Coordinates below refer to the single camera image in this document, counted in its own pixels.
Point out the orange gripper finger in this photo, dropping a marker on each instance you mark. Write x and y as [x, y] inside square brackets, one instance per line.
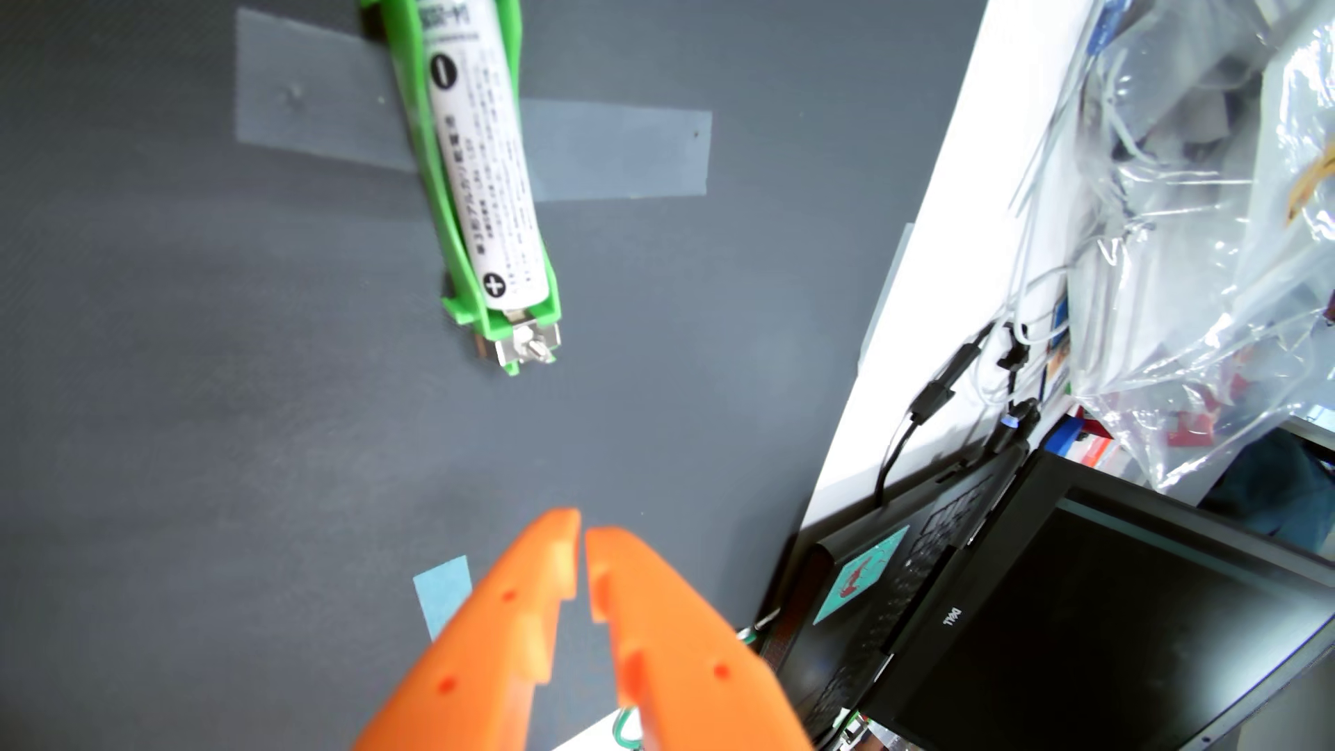
[688, 668]
[480, 668]

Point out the white cylindrical battery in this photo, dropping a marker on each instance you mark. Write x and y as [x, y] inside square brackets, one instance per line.
[485, 177]

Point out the green battery holder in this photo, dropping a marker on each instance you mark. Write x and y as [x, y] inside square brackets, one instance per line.
[475, 318]

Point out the blue tape piece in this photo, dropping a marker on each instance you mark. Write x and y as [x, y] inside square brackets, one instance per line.
[443, 595]

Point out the teal sticker on laptop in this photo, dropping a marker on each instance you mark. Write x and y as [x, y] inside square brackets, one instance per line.
[861, 574]

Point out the dark grey mat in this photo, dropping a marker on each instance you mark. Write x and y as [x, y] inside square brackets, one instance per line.
[209, 417]

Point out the black Dell laptop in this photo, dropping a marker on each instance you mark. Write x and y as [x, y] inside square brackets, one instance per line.
[1095, 626]

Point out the blue red small box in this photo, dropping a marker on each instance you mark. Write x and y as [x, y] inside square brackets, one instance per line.
[1080, 443]

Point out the translucent grey tape strip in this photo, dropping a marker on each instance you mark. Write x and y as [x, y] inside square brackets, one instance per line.
[615, 151]

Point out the person in teal shirt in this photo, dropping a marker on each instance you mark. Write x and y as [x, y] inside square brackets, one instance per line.
[1283, 490]

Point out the clear plastic bag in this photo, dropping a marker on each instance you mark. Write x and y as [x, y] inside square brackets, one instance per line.
[1199, 261]

